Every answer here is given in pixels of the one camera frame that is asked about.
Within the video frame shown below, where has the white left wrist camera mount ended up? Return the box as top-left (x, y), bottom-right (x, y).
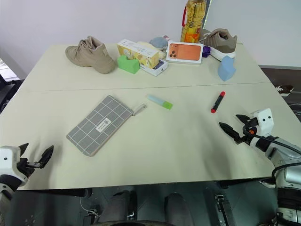
top-left (0, 145), bottom-right (29, 184)

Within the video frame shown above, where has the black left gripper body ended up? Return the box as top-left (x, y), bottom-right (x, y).
top-left (16, 157), bottom-right (40, 180)

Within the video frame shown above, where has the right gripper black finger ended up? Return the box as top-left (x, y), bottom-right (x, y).
top-left (235, 114), bottom-right (251, 125)
top-left (219, 121), bottom-right (242, 145)

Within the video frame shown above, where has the brown sneaker on floor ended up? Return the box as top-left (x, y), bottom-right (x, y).
top-left (274, 84), bottom-right (295, 97)

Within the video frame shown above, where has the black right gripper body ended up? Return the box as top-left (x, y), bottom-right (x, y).
top-left (239, 117), bottom-right (259, 144)

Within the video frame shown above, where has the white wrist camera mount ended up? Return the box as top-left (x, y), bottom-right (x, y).
top-left (248, 108), bottom-right (275, 148)
top-left (0, 145), bottom-right (29, 184)

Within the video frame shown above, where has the dark rounded shape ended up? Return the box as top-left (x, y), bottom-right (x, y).
top-left (164, 192), bottom-right (190, 226)
top-left (100, 190), bottom-right (138, 222)

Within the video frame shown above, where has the orange phone picture box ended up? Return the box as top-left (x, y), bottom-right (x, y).
top-left (166, 41), bottom-right (205, 65)

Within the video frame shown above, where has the white phone box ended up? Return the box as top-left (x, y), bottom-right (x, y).
top-left (139, 59), bottom-right (169, 77)

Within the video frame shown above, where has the black table leg bracket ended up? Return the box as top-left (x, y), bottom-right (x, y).
top-left (79, 188), bottom-right (101, 226)
top-left (214, 193), bottom-right (237, 226)

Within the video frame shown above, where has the green tape dispenser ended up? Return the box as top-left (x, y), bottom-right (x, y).
top-left (116, 55), bottom-right (141, 75)

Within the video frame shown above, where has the blue highlighter with green cap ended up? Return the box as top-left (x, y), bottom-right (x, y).
top-left (146, 94), bottom-right (174, 111)

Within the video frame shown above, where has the yellow cooking oil bottle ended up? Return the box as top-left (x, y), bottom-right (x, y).
top-left (180, 0), bottom-right (208, 44)

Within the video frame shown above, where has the beige high-top shoe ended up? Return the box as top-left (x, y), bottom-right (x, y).
top-left (65, 35), bottom-right (116, 75)

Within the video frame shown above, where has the red and black pen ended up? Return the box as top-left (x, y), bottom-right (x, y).
top-left (210, 91), bottom-right (226, 114)

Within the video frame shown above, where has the blue-grey plush toy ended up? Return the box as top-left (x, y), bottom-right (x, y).
top-left (149, 36), bottom-right (168, 51)

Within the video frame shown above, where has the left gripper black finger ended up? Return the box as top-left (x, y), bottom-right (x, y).
top-left (38, 145), bottom-right (55, 170)
top-left (19, 143), bottom-right (30, 157)

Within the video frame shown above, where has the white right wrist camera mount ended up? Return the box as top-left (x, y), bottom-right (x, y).
top-left (248, 108), bottom-right (275, 148)

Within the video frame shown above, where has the black equipment frame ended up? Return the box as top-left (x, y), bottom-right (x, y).
top-left (0, 56), bottom-right (24, 114)

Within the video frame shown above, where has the yellow printed carton box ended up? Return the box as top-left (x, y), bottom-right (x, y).
top-left (116, 39), bottom-right (160, 70)

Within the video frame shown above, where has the light blue foam block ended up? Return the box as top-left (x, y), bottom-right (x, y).
top-left (217, 55), bottom-right (236, 82)

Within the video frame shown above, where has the grey plaid pencil case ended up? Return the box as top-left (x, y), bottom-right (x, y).
top-left (66, 94), bottom-right (148, 157)

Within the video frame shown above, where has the taupe sneaker with white sole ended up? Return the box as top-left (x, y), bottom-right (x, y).
top-left (198, 28), bottom-right (238, 60)

